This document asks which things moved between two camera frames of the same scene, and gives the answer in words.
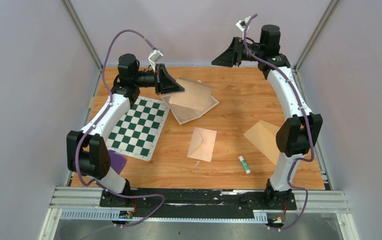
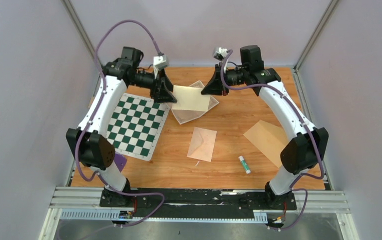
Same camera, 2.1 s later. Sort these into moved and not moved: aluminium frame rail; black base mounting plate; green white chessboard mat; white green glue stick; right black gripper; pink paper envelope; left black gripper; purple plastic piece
Moved: right black gripper; left black gripper
Not moved: purple plastic piece; pink paper envelope; black base mounting plate; aluminium frame rail; white green glue stick; green white chessboard mat
